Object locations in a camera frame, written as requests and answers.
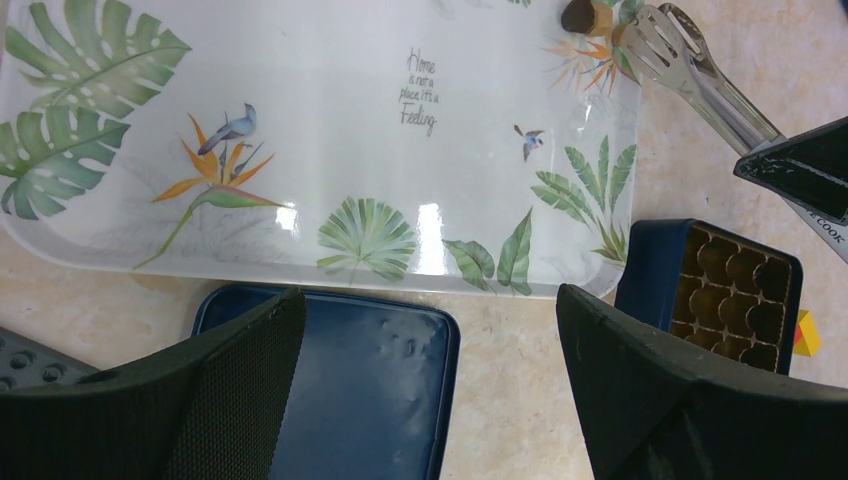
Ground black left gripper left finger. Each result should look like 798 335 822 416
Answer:
1 288 307 479

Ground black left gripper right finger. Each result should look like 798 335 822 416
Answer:
556 284 847 479

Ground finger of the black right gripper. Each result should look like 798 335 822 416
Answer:
734 118 847 226

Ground silver metal tongs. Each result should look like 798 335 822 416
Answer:
613 3 847 259

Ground blue chocolate box with insert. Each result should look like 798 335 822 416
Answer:
614 219 803 375

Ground dark blue box lid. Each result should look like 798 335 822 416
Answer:
187 291 460 479

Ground yellow toy brick right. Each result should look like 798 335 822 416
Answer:
793 310 822 357

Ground grey building baseplate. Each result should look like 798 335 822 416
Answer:
0 328 99 392

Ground white leaf-print tray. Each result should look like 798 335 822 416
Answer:
1 1 640 297

